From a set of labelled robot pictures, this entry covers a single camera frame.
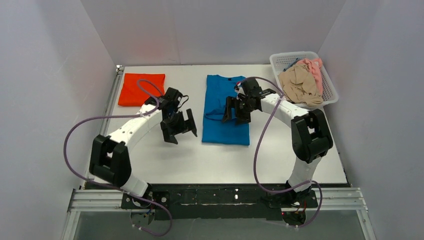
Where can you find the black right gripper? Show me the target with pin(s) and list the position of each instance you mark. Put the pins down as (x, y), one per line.
(238, 108)

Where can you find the pink t shirt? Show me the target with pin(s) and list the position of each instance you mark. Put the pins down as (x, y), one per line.
(314, 67)

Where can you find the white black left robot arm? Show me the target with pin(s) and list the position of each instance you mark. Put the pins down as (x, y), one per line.
(110, 154)

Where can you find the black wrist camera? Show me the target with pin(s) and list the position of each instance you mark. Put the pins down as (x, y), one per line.
(172, 100)
(250, 89)

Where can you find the beige t shirt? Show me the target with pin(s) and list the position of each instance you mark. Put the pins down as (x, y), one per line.
(299, 86)

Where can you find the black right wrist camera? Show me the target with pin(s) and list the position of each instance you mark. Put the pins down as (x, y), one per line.
(250, 89)

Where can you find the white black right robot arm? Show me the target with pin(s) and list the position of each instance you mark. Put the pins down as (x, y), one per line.
(310, 137)

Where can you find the folded orange t shirt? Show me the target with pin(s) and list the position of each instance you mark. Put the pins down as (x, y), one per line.
(132, 96)

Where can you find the white plastic laundry basket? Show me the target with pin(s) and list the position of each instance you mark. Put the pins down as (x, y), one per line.
(281, 61)

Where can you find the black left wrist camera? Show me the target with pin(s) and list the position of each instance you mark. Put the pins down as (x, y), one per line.
(172, 100)

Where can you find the aluminium frame rail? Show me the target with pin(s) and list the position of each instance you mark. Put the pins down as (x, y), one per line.
(341, 198)

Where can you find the blue t shirt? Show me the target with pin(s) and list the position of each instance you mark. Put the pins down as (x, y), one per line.
(218, 88)

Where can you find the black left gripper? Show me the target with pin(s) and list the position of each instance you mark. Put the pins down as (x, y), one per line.
(178, 126)

